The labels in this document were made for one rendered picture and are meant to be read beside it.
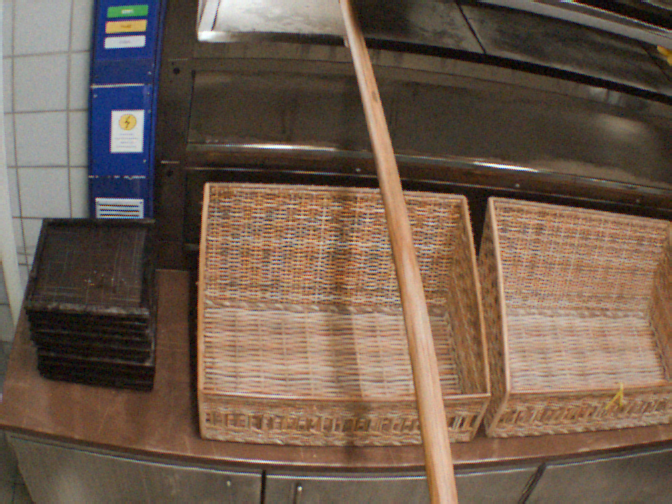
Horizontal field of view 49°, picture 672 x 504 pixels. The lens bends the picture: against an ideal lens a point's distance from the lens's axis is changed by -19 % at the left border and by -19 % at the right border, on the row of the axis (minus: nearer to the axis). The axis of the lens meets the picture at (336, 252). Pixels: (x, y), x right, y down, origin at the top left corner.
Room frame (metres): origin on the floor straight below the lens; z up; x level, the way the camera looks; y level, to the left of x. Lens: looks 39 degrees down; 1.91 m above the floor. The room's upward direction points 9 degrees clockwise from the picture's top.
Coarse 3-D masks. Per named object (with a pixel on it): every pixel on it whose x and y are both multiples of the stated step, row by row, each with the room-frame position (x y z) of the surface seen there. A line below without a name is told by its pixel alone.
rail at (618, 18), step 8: (536, 0) 1.44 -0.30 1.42; (544, 0) 1.45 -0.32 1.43; (552, 0) 1.45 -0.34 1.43; (560, 0) 1.45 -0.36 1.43; (568, 0) 1.47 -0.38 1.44; (568, 8) 1.45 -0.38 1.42; (576, 8) 1.46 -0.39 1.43; (584, 8) 1.46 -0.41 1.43; (592, 8) 1.46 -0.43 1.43; (600, 16) 1.46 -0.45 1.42; (608, 16) 1.47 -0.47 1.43; (616, 16) 1.47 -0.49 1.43; (624, 16) 1.48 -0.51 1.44; (624, 24) 1.47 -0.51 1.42; (632, 24) 1.48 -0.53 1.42; (640, 24) 1.48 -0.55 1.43; (648, 24) 1.49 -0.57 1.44; (656, 32) 1.49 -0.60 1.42; (664, 32) 1.49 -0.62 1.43
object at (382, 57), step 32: (224, 32) 1.55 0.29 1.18; (256, 32) 1.56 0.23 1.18; (384, 64) 1.55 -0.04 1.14; (416, 64) 1.56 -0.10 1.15; (448, 64) 1.57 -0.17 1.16; (480, 64) 1.58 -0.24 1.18; (512, 64) 1.62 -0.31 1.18; (576, 96) 1.61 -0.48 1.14; (608, 96) 1.63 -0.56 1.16; (640, 96) 1.65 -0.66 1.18
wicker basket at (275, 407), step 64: (256, 192) 1.47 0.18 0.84; (320, 192) 1.50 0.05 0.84; (256, 256) 1.44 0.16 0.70; (320, 256) 1.46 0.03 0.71; (384, 256) 1.49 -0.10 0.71; (448, 256) 1.51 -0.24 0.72; (320, 320) 1.40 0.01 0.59; (384, 320) 1.42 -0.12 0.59; (448, 320) 1.44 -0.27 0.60; (256, 384) 1.17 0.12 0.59; (320, 384) 1.21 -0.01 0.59; (384, 384) 1.23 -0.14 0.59; (448, 384) 1.25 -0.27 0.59
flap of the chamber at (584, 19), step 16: (480, 0) 1.42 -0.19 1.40; (496, 0) 1.43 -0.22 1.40; (512, 0) 1.43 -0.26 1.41; (528, 0) 1.44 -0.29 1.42; (576, 0) 1.64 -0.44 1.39; (560, 16) 1.45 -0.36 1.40; (576, 16) 1.45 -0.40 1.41; (592, 16) 1.46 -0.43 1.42; (624, 32) 1.47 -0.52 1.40; (640, 32) 1.48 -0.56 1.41
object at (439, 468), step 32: (352, 0) 1.75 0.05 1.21; (352, 32) 1.56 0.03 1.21; (384, 128) 1.18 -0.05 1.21; (384, 160) 1.09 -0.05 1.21; (384, 192) 1.02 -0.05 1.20; (416, 288) 0.83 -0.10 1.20; (416, 320) 0.77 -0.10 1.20; (416, 352) 0.72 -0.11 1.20; (416, 384) 0.68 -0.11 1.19; (448, 448) 0.58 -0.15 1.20; (448, 480) 0.52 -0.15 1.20
